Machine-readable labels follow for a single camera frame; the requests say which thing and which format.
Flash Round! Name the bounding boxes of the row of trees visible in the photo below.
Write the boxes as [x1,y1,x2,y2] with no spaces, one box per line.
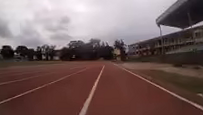
[0,36,128,67]

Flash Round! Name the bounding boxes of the grass field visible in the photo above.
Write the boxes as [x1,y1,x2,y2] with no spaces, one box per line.
[0,57,73,69]

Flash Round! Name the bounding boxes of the grandstand roof on posts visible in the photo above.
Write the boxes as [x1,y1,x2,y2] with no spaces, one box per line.
[154,0,203,57]

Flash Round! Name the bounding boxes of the dark low wall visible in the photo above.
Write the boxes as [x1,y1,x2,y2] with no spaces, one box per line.
[126,49,203,70]

